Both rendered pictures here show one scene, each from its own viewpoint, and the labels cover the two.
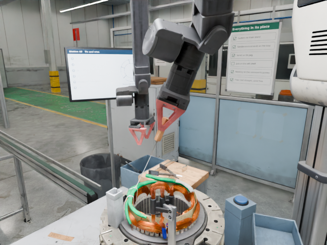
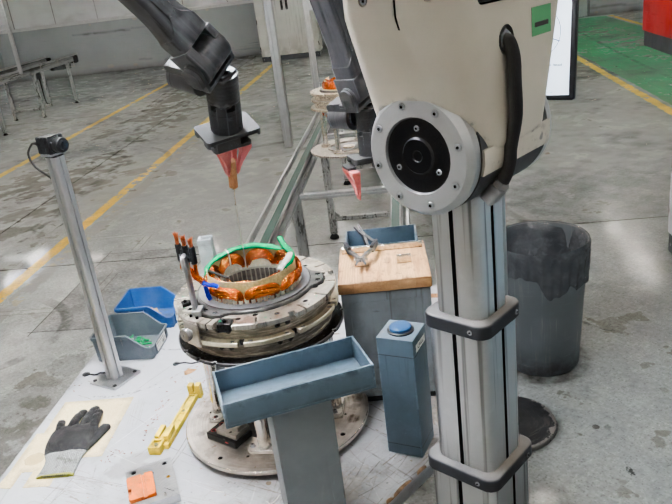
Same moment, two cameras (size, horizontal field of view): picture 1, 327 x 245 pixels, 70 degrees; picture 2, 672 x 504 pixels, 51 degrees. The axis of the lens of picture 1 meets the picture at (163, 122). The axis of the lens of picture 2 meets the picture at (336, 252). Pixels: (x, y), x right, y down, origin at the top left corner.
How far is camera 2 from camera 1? 119 cm
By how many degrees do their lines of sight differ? 55
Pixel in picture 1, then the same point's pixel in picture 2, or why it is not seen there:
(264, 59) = not seen: outside the picture
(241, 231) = (385, 377)
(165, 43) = (176, 78)
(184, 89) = (216, 128)
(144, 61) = (340, 58)
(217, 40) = (191, 80)
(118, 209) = (204, 258)
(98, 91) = not seen: hidden behind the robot
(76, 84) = not seen: hidden behind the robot
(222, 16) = (181, 57)
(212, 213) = (290, 307)
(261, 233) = (344, 365)
